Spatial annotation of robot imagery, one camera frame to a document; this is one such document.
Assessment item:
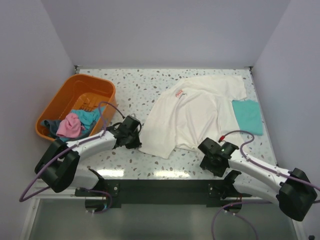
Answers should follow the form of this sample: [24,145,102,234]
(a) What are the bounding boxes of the orange plastic basket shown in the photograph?
[35,74,117,142]

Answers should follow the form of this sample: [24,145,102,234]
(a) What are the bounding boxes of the folded teal t shirt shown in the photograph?
[232,99,264,136]

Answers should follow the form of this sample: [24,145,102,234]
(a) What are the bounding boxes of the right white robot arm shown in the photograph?
[198,137,320,222]

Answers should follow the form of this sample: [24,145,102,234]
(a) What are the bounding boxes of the dark grey t shirt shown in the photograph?
[40,119,61,139]

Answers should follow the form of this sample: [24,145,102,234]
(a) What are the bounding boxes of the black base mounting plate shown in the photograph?
[75,179,246,210]

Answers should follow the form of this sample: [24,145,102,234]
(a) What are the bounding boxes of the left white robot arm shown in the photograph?
[34,115,142,196]

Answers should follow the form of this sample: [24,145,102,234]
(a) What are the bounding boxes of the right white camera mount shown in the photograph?
[218,135,225,143]

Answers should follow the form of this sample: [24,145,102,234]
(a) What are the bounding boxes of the white t shirt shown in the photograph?
[139,75,247,159]

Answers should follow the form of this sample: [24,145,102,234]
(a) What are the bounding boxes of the pink t shirt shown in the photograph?
[56,113,85,139]

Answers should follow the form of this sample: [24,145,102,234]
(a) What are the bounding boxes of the teal t shirt in basket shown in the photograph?
[70,107,100,130]

